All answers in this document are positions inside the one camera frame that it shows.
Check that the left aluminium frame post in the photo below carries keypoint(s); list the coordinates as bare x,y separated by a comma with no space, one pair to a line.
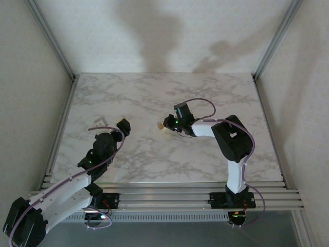
51,38

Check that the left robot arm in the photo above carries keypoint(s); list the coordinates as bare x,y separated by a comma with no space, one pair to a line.
64,200

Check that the aluminium frame post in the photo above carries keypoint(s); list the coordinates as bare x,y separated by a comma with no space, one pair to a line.
276,38
51,38

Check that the brass padlock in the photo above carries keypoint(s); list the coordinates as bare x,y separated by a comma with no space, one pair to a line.
161,126

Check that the left aluminium side rail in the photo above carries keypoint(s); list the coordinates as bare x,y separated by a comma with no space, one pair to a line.
62,128

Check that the aluminium side rail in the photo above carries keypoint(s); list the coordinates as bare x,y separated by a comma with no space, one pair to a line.
263,105
62,128

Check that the aluminium rail beam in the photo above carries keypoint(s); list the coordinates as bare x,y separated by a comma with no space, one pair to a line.
164,198

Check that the right aluminium frame post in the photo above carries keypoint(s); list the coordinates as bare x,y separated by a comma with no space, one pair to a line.
276,38

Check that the right aluminium side rail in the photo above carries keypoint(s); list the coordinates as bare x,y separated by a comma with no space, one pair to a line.
263,105

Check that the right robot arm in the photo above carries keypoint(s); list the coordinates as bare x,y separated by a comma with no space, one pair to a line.
231,144

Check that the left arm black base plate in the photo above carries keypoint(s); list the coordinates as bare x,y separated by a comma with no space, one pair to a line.
113,200

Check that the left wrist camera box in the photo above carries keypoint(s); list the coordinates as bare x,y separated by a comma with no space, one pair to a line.
101,122

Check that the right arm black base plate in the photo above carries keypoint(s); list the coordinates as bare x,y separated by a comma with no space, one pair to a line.
217,200

